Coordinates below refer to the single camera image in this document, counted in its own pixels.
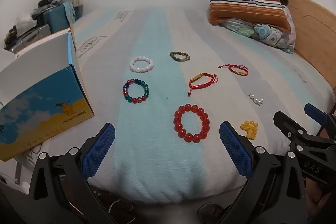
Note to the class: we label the black clutter pile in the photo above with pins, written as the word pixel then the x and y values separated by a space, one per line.
pixel 48 1

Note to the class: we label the person's right hand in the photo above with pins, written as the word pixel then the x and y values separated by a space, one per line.
pixel 317 199

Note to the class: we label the teal cloth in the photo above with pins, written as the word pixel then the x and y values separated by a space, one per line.
pixel 68 10

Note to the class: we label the white plastic bag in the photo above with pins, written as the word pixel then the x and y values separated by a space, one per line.
pixel 25 22

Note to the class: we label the striped bed sheet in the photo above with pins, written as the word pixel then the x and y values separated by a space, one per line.
pixel 157 29

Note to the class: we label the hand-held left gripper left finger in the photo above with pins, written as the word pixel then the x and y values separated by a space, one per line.
pixel 98 150

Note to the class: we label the wooden headboard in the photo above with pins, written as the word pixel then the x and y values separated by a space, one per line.
pixel 312 35

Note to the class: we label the white pearl jewelry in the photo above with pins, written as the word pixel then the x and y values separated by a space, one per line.
pixel 256 101

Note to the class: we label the floral pastel pillow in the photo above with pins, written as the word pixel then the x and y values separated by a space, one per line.
pixel 267 35

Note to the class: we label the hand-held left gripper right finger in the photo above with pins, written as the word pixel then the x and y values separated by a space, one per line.
pixel 235 150

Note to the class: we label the blue and yellow cardboard box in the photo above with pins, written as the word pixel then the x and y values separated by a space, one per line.
pixel 39 108

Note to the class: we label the blue suitcase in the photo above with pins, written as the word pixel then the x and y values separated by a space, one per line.
pixel 52 20

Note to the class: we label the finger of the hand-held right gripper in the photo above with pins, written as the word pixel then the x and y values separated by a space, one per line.
pixel 286 123
pixel 316 112

